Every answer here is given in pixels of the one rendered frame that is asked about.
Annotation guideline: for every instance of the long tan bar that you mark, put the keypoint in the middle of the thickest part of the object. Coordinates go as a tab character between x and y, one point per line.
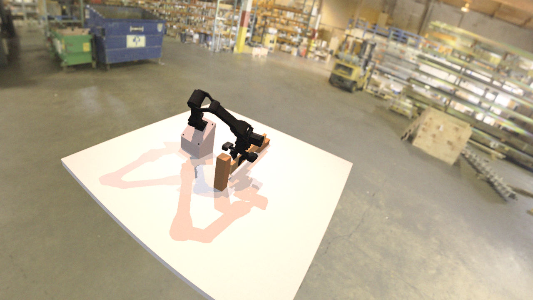
234	163

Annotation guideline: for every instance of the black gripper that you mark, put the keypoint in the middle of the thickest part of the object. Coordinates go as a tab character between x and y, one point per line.
239	148

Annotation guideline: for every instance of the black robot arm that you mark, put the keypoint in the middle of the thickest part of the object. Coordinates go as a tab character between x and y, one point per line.
238	127

